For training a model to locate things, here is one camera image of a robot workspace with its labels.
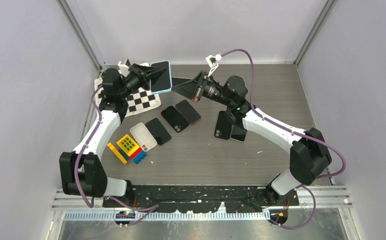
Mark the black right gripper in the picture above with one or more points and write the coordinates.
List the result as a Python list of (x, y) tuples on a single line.
[(193, 95)]

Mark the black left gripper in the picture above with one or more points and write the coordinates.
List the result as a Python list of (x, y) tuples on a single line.
[(145, 74)]

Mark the black phone purple edge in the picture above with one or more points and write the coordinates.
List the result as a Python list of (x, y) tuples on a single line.
[(188, 112)]

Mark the black phone case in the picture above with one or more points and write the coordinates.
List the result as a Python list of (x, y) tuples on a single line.
[(174, 118), (223, 127)]

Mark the beige phone case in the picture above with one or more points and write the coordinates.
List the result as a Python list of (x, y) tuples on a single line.
[(143, 137)]

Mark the white edged black phone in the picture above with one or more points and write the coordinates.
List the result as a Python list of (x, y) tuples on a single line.
[(238, 134)]

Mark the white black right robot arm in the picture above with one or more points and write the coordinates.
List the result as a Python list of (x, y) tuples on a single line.
[(308, 156)]

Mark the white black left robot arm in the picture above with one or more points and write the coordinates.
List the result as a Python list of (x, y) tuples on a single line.
[(81, 170)]

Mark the checkerboard calibration mat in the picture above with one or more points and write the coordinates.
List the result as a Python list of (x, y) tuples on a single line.
[(139, 102)]

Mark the yellow red blue block house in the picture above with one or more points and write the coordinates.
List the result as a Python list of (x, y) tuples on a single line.
[(131, 148)]

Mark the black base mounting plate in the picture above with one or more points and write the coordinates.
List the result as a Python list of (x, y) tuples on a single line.
[(206, 198)]

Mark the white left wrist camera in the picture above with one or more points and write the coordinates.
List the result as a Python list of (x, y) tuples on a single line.
[(124, 66)]

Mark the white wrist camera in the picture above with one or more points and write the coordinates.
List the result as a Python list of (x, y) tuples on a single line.
[(124, 66), (213, 63)]

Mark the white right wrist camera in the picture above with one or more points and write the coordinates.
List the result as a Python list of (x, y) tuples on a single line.
[(213, 63)]

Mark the aluminium frame rail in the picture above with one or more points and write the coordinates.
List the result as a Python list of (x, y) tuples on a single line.
[(308, 200)]

